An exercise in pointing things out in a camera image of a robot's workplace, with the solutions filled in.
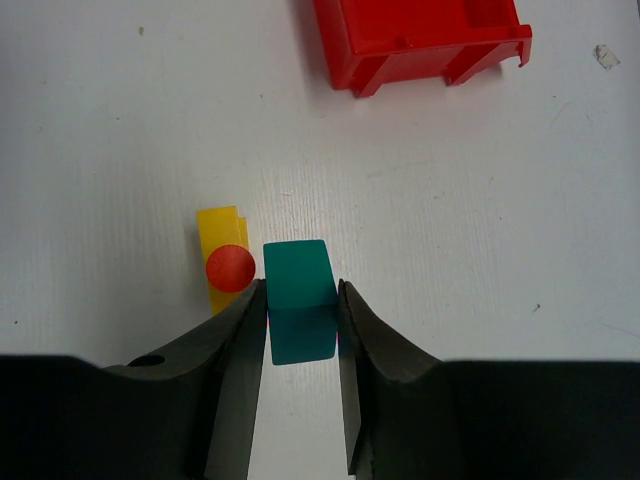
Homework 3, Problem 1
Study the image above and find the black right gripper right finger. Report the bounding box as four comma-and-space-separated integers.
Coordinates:
337, 281, 639, 479

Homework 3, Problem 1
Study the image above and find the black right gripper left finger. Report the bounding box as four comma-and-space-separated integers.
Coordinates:
1, 280, 267, 479

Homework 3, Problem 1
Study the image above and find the red cylinder block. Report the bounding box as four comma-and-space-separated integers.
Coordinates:
205, 244, 256, 294

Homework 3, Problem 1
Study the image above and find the teal house-shaped block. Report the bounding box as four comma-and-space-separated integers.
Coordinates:
263, 239, 338, 366

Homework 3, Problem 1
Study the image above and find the yellow long block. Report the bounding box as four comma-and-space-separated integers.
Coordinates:
196, 206, 249, 316

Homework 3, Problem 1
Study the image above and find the red plastic bin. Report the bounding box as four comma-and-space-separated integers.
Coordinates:
314, 0, 533, 97

